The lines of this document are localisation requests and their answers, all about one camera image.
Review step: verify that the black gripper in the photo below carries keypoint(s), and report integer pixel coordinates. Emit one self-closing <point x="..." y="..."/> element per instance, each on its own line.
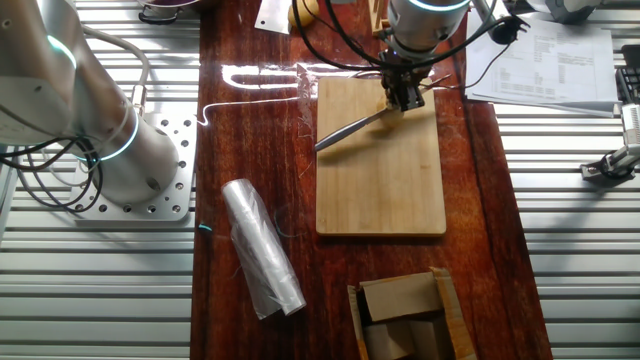
<point x="399" y="75"/>

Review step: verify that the steel chef knife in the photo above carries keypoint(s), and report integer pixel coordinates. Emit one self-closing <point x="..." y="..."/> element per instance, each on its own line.
<point x="345" y="132"/>

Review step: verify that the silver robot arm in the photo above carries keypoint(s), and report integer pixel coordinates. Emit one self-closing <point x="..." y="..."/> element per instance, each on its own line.
<point x="50" y="75"/>

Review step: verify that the small yellow potato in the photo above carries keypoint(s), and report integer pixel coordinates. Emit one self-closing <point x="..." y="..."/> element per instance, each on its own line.
<point x="300" y="17"/>
<point x="394" y="119"/>

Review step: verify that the wooden knife rack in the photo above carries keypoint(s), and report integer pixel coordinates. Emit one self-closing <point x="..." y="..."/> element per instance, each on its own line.
<point x="377" y="20"/>

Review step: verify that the bamboo cutting board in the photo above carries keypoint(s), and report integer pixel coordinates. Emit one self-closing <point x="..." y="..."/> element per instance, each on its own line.
<point x="380" y="200"/>

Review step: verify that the steel cleaver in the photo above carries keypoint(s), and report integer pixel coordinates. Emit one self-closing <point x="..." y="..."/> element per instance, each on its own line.
<point x="272" y="17"/>

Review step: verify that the printed white paper stack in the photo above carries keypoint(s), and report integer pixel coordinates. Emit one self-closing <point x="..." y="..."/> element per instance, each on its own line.
<point x="575" y="75"/>

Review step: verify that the open cardboard box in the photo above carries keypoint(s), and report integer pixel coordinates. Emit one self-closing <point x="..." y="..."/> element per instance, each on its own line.
<point x="400" y="300"/>

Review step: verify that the clear plastic bag roll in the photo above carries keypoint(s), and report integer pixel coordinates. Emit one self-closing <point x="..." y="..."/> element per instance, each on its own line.
<point x="262" y="250"/>

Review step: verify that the black keyboard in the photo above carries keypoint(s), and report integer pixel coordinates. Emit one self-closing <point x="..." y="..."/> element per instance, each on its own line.
<point x="631" y="85"/>

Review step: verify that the steel cooking pot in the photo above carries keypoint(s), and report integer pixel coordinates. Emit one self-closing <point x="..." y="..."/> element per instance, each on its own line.
<point x="160" y="7"/>

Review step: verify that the metal camera mount clamp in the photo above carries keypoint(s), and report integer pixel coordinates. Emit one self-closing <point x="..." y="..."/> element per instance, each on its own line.
<point x="612" y="167"/>

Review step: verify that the grey exterior camera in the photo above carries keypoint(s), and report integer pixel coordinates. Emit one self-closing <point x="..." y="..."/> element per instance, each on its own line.
<point x="631" y="125"/>

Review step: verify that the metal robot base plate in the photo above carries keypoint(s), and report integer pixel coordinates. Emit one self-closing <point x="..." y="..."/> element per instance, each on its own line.
<point x="175" y="200"/>

